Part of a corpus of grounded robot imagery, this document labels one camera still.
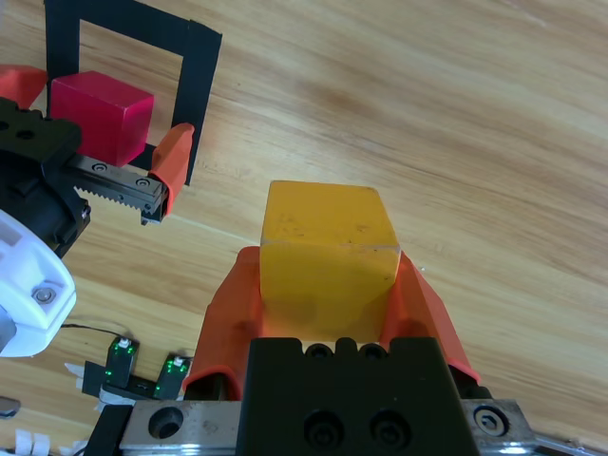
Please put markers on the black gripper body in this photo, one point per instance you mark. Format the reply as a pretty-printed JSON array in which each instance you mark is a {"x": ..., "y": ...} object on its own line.
[{"x": 33, "y": 180}]

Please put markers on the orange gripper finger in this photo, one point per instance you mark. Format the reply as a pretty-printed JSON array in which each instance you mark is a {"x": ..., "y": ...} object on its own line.
[
  {"x": 173, "y": 152},
  {"x": 228, "y": 309},
  {"x": 418, "y": 313},
  {"x": 16, "y": 83}
]

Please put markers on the red wooden cube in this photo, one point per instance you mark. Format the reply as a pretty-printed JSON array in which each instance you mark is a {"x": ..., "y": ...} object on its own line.
[{"x": 95, "y": 119}]

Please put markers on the yellow wooden cube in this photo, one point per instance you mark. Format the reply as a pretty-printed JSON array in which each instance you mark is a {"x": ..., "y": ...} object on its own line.
[{"x": 328, "y": 266}]

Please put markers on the black tape square outline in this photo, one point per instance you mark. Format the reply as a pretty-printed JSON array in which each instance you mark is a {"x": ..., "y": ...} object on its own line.
[{"x": 197, "y": 71}]

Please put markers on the black dongle with green lights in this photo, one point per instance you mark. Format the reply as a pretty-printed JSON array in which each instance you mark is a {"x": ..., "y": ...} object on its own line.
[
  {"x": 170, "y": 380},
  {"x": 121, "y": 363}
]

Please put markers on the black usb hub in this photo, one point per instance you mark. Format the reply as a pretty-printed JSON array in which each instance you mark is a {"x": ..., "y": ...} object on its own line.
[{"x": 142, "y": 387}]

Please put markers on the grey cloth tape patch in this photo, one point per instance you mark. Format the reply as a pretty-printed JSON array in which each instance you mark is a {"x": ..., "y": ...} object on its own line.
[{"x": 114, "y": 398}]

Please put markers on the short black tape strip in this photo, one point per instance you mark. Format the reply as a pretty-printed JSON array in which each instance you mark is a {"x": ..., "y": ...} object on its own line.
[{"x": 94, "y": 380}]

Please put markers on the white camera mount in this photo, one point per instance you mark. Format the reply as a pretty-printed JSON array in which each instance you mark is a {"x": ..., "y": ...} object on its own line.
[{"x": 28, "y": 266}]

